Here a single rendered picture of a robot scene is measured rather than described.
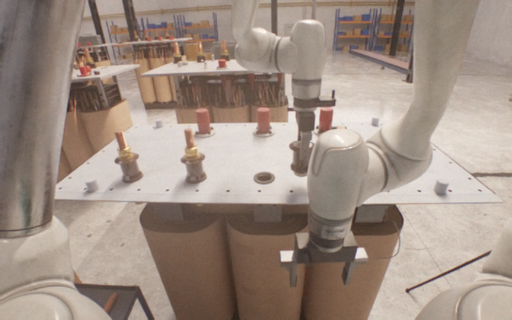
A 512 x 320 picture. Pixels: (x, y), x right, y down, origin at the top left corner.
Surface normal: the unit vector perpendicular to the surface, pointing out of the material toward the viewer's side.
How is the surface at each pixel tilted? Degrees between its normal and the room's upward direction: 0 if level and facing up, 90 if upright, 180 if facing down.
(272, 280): 90
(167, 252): 90
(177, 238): 90
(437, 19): 128
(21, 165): 86
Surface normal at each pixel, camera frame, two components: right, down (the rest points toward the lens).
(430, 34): -0.63, 0.77
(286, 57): -0.60, 0.38
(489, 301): -0.10, -0.82
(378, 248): -0.06, 0.48
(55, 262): 0.99, -0.09
